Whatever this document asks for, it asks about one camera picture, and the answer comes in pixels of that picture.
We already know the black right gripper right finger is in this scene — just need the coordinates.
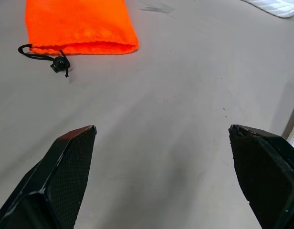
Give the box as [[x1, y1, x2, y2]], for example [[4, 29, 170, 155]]
[[228, 124, 294, 229]]

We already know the black drawstring cord with toggle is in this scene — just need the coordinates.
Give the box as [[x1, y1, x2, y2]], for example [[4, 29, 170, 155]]
[[18, 43, 72, 78]]

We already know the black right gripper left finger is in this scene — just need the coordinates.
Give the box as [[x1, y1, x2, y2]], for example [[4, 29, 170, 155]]
[[0, 125, 98, 229]]

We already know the white woven cloth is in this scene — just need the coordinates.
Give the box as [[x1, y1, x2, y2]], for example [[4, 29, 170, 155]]
[[241, 0, 294, 19]]

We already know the orange drawstring pouch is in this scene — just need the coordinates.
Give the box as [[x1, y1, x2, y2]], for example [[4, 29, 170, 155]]
[[24, 0, 140, 56]]

